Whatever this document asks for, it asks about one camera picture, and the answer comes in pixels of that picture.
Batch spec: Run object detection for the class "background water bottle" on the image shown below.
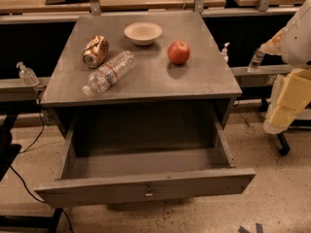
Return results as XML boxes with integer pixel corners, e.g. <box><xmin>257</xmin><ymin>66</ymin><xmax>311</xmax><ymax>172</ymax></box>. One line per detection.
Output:
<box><xmin>248</xmin><ymin>48</ymin><xmax>265</xmax><ymax>73</ymax></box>

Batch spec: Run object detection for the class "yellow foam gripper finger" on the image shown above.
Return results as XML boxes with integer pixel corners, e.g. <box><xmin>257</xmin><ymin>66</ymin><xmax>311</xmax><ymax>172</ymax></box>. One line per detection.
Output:
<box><xmin>263</xmin><ymin>69</ymin><xmax>311</xmax><ymax>134</ymax></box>

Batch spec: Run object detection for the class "metal drawer knob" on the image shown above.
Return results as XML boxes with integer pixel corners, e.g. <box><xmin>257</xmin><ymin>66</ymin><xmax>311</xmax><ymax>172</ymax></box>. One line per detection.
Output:
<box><xmin>144</xmin><ymin>187</ymin><xmax>154</xmax><ymax>198</ymax></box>

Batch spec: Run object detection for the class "crushed gold soda can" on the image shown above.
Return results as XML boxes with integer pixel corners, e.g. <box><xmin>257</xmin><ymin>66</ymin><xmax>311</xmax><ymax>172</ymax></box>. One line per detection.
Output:
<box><xmin>83</xmin><ymin>35</ymin><xmax>109</xmax><ymax>68</ymax></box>

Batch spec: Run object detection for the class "open grey top drawer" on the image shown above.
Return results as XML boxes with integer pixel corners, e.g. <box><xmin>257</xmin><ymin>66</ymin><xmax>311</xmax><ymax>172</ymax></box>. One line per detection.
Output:
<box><xmin>35</xmin><ymin>102</ymin><xmax>256</xmax><ymax>208</ymax></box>

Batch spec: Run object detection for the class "black floor cable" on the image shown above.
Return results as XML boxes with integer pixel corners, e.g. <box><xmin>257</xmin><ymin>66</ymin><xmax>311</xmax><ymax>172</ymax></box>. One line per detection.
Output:
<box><xmin>9</xmin><ymin>90</ymin><xmax>74</xmax><ymax>233</ymax></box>

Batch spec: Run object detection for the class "grey cabinet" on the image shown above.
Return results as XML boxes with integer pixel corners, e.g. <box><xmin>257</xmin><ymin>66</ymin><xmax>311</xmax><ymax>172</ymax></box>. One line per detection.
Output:
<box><xmin>40</xmin><ymin>12</ymin><xmax>243</xmax><ymax>138</ymax></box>

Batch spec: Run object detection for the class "clear plastic water bottle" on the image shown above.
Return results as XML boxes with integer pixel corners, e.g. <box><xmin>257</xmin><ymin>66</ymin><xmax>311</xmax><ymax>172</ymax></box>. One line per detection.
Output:
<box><xmin>83</xmin><ymin>50</ymin><xmax>135</xmax><ymax>96</ymax></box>

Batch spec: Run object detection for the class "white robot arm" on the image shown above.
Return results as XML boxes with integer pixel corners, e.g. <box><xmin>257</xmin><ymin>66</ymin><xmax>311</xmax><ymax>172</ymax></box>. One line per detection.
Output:
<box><xmin>259</xmin><ymin>0</ymin><xmax>311</xmax><ymax>134</ymax></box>

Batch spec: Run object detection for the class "red apple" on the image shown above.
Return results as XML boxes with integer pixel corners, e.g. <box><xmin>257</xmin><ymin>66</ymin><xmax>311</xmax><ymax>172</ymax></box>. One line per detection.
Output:
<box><xmin>167</xmin><ymin>40</ymin><xmax>190</xmax><ymax>65</ymax></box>

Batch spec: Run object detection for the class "wooden background desk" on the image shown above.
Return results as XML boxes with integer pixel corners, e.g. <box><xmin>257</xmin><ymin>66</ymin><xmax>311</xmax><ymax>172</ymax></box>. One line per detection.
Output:
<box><xmin>0</xmin><ymin>0</ymin><xmax>195</xmax><ymax>14</ymax></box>

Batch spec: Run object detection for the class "small white pump bottle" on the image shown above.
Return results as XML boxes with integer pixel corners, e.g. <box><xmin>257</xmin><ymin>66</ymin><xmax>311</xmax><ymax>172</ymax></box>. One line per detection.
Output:
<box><xmin>221</xmin><ymin>43</ymin><xmax>230</xmax><ymax>63</ymax></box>

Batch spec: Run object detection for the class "left hand sanitizer bottle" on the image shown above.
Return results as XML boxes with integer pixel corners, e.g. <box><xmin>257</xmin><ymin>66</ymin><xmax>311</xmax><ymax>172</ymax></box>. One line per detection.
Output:
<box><xmin>17</xmin><ymin>62</ymin><xmax>39</xmax><ymax>86</ymax></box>

